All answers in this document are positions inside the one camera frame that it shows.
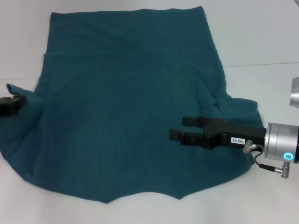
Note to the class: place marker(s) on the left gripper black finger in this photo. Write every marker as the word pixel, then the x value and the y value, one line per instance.
pixel 12 106

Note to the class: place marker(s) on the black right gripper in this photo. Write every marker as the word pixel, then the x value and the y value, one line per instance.
pixel 224 135

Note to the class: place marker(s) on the teal blue shirt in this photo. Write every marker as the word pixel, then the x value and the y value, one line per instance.
pixel 121 105

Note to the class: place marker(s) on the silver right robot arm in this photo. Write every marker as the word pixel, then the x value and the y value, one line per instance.
pixel 280 142

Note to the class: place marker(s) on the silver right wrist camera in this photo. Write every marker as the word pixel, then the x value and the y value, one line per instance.
pixel 294 92

